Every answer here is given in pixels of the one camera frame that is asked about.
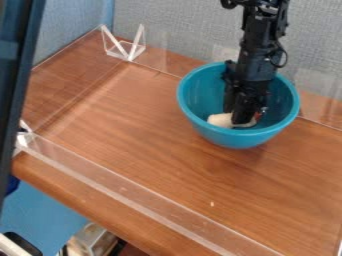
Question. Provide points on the blue clamp object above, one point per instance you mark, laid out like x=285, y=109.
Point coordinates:
x=12, y=184

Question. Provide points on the clear acrylic barrier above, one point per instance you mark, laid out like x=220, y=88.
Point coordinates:
x=212, y=235
x=175, y=54

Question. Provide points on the white brown toy mushroom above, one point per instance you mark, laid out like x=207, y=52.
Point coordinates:
x=223, y=120

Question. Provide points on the black white device corner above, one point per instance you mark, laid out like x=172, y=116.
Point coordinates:
x=13, y=245

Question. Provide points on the white box under table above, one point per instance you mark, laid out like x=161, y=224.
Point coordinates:
x=90, y=241

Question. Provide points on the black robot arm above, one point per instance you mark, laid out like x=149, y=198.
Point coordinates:
x=263, y=21

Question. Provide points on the dark blue foreground post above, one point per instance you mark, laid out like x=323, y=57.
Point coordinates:
x=20, y=23

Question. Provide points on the clear acrylic front barrier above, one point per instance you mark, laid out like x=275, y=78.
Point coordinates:
x=212, y=235

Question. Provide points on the clear acrylic corner bracket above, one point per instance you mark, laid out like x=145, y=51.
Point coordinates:
x=125, y=50

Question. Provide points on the clear acrylic back barrier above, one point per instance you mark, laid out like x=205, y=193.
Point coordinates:
x=175, y=54

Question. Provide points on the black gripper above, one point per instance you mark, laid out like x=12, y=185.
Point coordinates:
x=247, y=77

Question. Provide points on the clear acrylic left bracket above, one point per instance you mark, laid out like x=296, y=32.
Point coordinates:
x=22, y=138

